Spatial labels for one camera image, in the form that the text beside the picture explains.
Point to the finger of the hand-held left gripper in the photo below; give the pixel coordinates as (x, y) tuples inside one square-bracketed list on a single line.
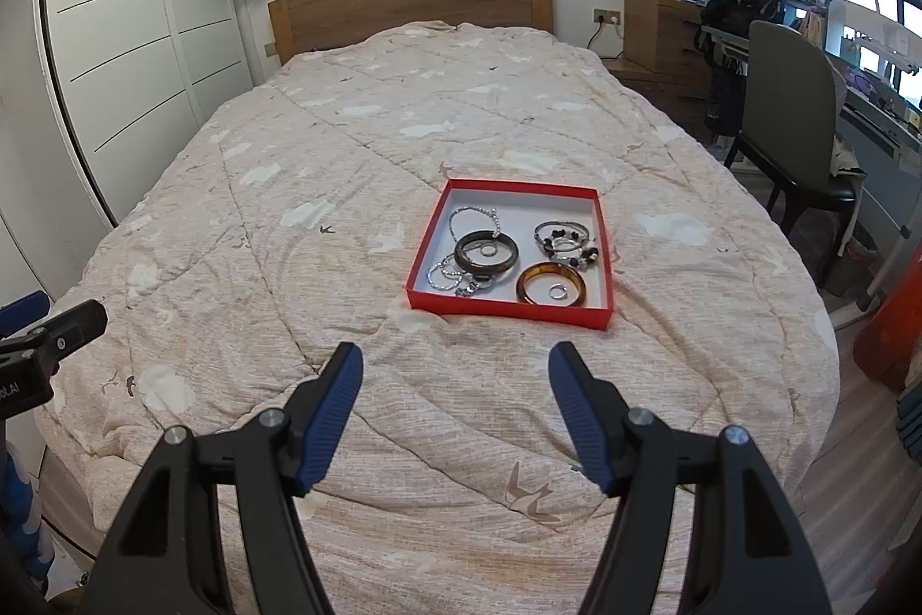
[(25, 309), (68, 330)]

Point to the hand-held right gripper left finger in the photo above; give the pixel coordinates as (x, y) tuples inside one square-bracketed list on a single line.
[(335, 413)]

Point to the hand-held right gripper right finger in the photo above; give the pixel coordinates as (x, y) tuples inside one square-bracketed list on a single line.
[(576, 413)]

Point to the dark brown bangle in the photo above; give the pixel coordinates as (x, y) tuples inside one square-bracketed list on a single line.
[(459, 255)]

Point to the red jewelry box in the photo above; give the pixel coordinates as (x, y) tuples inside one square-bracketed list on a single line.
[(518, 211)]

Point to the person's left forearm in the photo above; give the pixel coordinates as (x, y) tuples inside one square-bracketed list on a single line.
[(21, 514)]

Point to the amber bangle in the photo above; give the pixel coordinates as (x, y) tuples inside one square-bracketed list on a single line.
[(521, 286)]

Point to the twisted silver bangle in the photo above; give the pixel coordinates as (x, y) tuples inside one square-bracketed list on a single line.
[(432, 278)]

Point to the thin silver bangle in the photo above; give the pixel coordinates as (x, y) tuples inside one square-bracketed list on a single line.
[(569, 221)]

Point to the beige printed blanket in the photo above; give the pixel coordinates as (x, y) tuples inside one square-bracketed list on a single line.
[(360, 154)]

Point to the white wardrobe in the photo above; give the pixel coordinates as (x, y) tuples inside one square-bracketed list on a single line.
[(122, 46)]

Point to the red container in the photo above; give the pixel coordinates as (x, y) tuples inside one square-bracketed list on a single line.
[(893, 327)]

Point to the teal cloth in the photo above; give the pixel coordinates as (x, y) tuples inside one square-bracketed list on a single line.
[(911, 424)]

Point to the grey chair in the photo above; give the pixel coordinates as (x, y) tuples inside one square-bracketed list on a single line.
[(785, 103)]

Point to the wooden dresser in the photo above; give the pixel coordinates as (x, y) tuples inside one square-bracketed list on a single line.
[(659, 35)]

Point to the grey desk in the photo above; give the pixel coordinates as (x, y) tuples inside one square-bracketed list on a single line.
[(875, 147)]

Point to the wall outlet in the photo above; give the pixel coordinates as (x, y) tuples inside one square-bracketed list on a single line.
[(606, 15)]

